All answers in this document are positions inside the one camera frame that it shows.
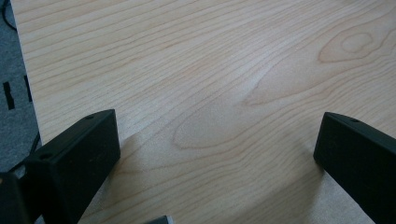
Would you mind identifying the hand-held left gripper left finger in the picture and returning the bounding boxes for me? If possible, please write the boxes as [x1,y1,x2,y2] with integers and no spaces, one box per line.
[21,108,121,224]

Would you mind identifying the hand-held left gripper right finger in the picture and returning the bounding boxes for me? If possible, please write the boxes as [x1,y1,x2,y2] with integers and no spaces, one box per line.
[313,111,396,224]

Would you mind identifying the black tape strip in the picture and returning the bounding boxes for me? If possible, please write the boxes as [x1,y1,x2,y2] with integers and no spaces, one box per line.
[2,81,16,111]

